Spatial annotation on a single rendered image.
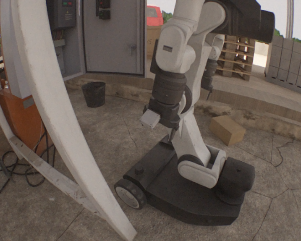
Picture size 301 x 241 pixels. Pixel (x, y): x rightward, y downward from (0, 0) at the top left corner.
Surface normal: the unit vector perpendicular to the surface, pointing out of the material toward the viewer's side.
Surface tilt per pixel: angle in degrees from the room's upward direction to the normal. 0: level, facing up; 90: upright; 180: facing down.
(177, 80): 54
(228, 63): 90
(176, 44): 90
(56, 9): 90
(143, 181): 45
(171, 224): 0
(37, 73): 80
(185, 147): 90
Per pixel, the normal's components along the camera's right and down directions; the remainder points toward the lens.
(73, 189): 0.01, -0.87
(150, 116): -0.13, -0.48
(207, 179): -0.56, 0.41
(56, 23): -0.26, 0.48
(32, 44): 0.88, 0.08
